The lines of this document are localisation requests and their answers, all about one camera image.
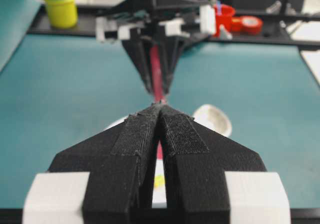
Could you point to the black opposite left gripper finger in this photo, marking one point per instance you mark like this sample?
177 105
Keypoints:
171 48
138 51

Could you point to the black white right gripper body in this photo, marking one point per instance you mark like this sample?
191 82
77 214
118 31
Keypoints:
148 23

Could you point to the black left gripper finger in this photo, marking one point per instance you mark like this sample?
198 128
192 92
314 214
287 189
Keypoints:
214 179
99 179

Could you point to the pink spoon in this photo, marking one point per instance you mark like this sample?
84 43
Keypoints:
158 92

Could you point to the yellow hexagonal prism block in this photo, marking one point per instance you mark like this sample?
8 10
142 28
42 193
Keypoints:
159 181

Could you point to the blue straw in cup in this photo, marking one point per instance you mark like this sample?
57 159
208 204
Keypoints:
219 10

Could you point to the red plastic cup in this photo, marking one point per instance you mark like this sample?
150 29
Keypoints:
225 19

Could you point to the red tape roll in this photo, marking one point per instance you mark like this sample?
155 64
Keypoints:
246 24

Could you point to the yellow jar with blue rim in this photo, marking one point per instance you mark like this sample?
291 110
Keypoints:
62 14

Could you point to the white paper sheet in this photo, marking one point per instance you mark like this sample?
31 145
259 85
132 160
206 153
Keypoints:
312 59

